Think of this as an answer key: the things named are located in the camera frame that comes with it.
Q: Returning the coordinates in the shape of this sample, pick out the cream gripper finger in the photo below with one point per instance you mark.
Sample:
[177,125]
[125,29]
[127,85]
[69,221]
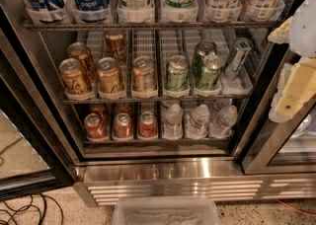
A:
[296,86]
[281,34]

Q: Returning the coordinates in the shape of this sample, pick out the orange LaCroix can back left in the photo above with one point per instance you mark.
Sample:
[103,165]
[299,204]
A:
[82,52]

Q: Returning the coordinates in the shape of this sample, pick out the green LaCroix can left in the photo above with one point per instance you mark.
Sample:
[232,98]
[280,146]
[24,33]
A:
[177,73]

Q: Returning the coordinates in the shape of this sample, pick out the red soda can front middle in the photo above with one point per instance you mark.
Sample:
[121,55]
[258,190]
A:
[122,126]

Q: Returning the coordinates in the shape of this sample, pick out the glass fridge door left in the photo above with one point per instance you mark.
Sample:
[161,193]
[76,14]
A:
[31,159]

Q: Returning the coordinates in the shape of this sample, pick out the glass fridge door right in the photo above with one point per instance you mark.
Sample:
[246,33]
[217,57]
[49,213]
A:
[271,148]

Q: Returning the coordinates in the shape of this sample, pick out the green LaCroix can front right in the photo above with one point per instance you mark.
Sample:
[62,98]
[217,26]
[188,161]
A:
[208,73]

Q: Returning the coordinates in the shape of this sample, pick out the red soda can front right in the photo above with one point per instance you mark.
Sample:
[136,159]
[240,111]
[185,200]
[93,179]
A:
[147,125]

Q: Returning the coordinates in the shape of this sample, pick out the red soda can back left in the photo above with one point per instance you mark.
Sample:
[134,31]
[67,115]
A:
[101,110]

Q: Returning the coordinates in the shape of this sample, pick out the green lacroix can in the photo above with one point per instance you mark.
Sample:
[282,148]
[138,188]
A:
[203,48]
[177,73]
[208,73]

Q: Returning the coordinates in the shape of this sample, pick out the green LaCroix can back right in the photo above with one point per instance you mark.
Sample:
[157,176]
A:
[203,48]

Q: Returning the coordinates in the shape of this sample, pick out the glass fridge door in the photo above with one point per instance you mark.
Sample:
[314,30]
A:
[271,148]
[31,159]

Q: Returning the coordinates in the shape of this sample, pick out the orange lacroix can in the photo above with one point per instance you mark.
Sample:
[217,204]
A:
[74,77]
[82,52]
[116,45]
[109,74]

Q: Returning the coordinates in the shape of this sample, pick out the red soda can front left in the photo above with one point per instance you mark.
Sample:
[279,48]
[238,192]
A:
[95,126]

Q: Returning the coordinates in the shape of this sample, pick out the orange LaCroix can front left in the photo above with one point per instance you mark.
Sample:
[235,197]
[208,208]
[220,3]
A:
[74,77]

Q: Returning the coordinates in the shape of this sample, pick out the slim silver blue can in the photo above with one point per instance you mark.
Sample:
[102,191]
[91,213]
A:
[238,53]

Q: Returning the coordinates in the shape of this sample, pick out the clear water bottle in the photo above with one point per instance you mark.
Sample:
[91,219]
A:
[225,119]
[172,122]
[197,123]
[167,103]
[218,104]

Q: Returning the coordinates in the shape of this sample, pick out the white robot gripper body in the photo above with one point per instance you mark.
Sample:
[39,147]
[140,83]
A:
[305,35]

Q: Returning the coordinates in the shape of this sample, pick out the red soda can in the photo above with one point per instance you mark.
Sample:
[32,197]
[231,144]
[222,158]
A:
[101,110]
[95,126]
[147,125]
[122,126]
[124,108]

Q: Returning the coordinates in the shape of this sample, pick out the red soda can back middle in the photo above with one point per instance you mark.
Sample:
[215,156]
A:
[124,108]

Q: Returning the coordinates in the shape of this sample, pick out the clear plastic bin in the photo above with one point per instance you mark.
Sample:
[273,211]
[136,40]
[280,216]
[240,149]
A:
[166,210]

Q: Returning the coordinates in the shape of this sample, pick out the orange LaCroix can far back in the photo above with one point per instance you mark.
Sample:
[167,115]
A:
[116,45]

